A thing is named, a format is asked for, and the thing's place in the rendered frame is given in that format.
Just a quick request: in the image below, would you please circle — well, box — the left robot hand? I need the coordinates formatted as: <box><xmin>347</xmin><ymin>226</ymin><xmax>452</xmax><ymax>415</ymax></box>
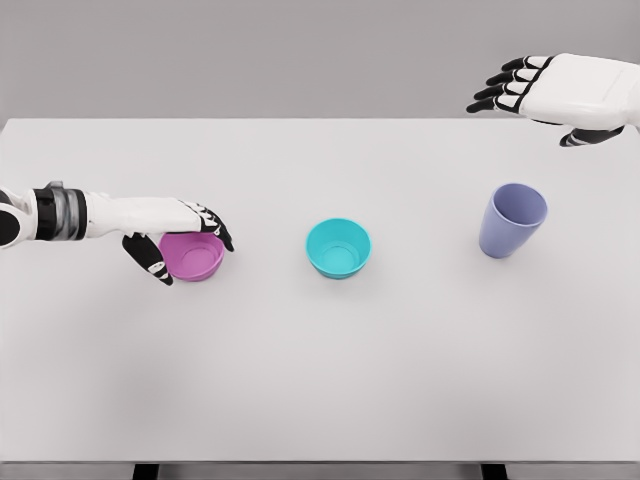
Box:
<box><xmin>117</xmin><ymin>197</ymin><xmax>235</xmax><ymax>287</ymax></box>

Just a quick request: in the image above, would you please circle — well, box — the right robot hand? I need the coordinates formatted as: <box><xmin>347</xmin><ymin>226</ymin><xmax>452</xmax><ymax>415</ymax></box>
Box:
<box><xmin>466</xmin><ymin>53</ymin><xmax>640</xmax><ymax>148</ymax></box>

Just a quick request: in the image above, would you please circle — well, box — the pink bowl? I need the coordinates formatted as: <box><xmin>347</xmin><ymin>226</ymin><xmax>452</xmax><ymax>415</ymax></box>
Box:
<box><xmin>157</xmin><ymin>230</ymin><xmax>225</xmax><ymax>284</ymax></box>

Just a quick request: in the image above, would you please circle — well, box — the lavender cup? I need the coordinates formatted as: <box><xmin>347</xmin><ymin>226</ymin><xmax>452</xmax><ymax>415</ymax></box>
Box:
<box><xmin>478</xmin><ymin>182</ymin><xmax>549</xmax><ymax>260</ymax></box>

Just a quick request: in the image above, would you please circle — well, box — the teal bowl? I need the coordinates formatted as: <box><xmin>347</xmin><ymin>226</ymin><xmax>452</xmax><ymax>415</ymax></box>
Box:
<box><xmin>305</xmin><ymin>217</ymin><xmax>373</xmax><ymax>280</ymax></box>

